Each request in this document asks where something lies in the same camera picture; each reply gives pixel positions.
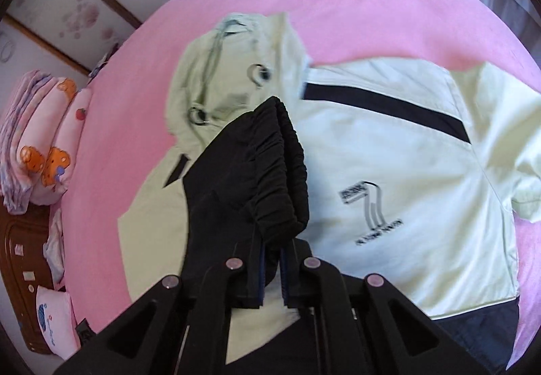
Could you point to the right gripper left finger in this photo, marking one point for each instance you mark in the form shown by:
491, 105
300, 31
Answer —
238, 280

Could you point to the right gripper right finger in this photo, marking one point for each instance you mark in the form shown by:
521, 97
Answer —
314, 286

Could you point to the light green hooded jacket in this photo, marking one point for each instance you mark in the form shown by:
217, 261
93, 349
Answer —
386, 165

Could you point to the white pink small pillow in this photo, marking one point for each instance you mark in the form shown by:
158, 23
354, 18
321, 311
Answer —
57, 322

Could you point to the white crumpled cloth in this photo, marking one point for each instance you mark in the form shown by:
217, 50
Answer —
53, 248

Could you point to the brown wooden headboard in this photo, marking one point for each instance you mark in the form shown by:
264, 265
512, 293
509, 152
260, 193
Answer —
24, 269

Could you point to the striped purple folded blanket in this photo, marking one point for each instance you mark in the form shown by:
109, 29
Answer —
15, 180

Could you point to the pink cartoon folded quilt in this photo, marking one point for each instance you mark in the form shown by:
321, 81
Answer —
48, 146

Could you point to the pink bed sheet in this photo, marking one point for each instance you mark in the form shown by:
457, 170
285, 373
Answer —
125, 134

